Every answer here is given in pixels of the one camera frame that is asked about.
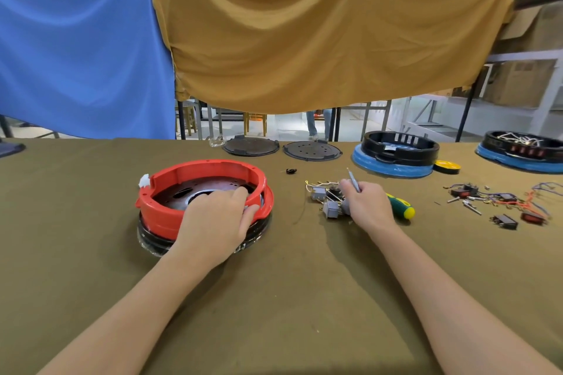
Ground person's left hand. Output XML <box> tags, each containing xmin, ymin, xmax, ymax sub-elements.
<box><xmin>172</xmin><ymin>186</ymin><xmax>260</xmax><ymax>272</ymax></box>

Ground person's right hand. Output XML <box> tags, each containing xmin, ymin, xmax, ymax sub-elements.
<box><xmin>339</xmin><ymin>179</ymin><xmax>397</xmax><ymax>237</ymax></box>

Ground red plastic ring housing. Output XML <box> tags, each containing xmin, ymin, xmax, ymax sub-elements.
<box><xmin>135</xmin><ymin>159</ymin><xmax>274</xmax><ymax>242</ymax></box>

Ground person's left forearm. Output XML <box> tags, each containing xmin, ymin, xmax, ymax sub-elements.
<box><xmin>37</xmin><ymin>247</ymin><xmax>221</xmax><ymax>375</ymax></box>

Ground person's right forearm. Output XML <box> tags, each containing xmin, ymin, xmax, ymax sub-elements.
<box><xmin>364</xmin><ymin>219</ymin><xmax>563</xmax><ymax>375</ymax></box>

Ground black round lid with holes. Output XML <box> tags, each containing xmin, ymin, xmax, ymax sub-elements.
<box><xmin>283</xmin><ymin>140</ymin><xmax>343</xmax><ymax>163</ymax></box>

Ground dark metal plate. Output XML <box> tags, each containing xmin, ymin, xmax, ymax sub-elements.
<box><xmin>152</xmin><ymin>176</ymin><xmax>257</xmax><ymax>212</ymax></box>

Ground wooden chair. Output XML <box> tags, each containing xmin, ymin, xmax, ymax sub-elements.
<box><xmin>243</xmin><ymin>112</ymin><xmax>268</xmax><ymax>137</ymax></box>

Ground yellow tape roll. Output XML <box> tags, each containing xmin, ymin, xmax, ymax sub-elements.
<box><xmin>433</xmin><ymin>160</ymin><xmax>462</xmax><ymax>175</ymax></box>

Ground wooden stool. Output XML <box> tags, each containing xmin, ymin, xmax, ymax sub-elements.
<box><xmin>175</xmin><ymin>101</ymin><xmax>197</xmax><ymax>138</ymax></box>

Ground small metal screws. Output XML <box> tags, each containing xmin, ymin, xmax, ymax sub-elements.
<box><xmin>447</xmin><ymin>196</ymin><xmax>484</xmax><ymax>216</ymax></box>

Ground mustard hanging cloth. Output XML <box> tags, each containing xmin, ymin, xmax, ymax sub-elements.
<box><xmin>152</xmin><ymin>0</ymin><xmax>515</xmax><ymax>115</ymax></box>

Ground cardboard box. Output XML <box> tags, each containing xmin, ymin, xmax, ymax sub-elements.
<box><xmin>496</xmin><ymin>0</ymin><xmax>563</xmax><ymax>54</ymax></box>
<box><xmin>482</xmin><ymin>59</ymin><xmax>556</xmax><ymax>108</ymax></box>

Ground white metal shelf rack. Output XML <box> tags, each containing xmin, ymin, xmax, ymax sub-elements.
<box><xmin>398</xmin><ymin>0</ymin><xmax>563</xmax><ymax>143</ymax></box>

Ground blue hanging cloth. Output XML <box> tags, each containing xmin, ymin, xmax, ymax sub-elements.
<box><xmin>0</xmin><ymin>0</ymin><xmax>177</xmax><ymax>141</ymax></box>

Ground dark blue object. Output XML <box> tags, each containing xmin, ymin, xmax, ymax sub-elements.
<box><xmin>0</xmin><ymin>141</ymin><xmax>26</xmax><ymax>158</ymax></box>

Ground grey switches with wires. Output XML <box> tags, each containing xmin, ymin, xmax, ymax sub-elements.
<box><xmin>305</xmin><ymin>180</ymin><xmax>353</xmax><ymax>220</ymax></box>

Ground blue ring base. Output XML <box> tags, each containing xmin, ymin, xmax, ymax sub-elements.
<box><xmin>474</xmin><ymin>144</ymin><xmax>563</xmax><ymax>174</ymax></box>
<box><xmin>351</xmin><ymin>144</ymin><xmax>434</xmax><ymax>179</ymax></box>

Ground green yellow handled screwdriver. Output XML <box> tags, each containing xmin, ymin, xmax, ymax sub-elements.
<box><xmin>385</xmin><ymin>193</ymin><xmax>416</xmax><ymax>221</ymax></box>

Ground black ring base in plastic wrap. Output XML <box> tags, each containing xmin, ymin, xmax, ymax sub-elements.
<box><xmin>137</xmin><ymin>211</ymin><xmax>272</xmax><ymax>257</ymax></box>

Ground black rocker switch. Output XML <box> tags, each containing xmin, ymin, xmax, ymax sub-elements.
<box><xmin>489</xmin><ymin>214</ymin><xmax>519</xmax><ymax>231</ymax></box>
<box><xmin>450</xmin><ymin>183</ymin><xmax>479</xmax><ymax>199</ymax></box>

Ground tangle of coloured wires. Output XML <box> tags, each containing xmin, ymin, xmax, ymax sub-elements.
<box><xmin>481</xmin><ymin>181</ymin><xmax>563</xmax><ymax>218</ymax></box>

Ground black ring housing with wires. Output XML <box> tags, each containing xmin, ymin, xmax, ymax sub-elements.
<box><xmin>481</xmin><ymin>130</ymin><xmax>563</xmax><ymax>161</ymax></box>

